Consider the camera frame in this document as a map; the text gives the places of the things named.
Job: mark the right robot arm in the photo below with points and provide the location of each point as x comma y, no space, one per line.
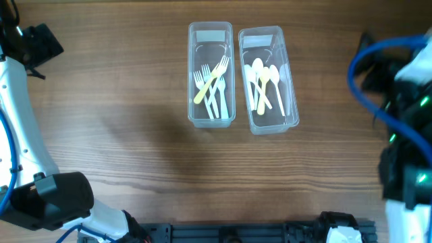
405,164

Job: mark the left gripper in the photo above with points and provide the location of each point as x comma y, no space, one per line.
42,44

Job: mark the slim white plastic fork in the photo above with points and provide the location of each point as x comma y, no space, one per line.
224,61

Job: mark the thin white plastic spoon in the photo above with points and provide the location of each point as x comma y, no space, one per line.
260,91

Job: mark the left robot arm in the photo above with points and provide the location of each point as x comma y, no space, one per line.
35,195

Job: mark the wide-handled white fork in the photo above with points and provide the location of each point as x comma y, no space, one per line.
221,87

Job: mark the yellow plastic fork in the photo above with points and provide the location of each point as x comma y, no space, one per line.
216,73

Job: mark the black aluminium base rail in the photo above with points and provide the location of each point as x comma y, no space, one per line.
288,232

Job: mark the wide-handled white spoon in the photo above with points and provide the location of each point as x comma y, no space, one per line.
249,89

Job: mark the yellow plastic spoon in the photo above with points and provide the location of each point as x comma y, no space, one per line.
264,78

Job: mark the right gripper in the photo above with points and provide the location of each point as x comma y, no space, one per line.
371,69

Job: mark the slim white plastic spoon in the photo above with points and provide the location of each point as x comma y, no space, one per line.
275,78

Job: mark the clear plastic container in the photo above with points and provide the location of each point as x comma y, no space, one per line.
208,42
269,44

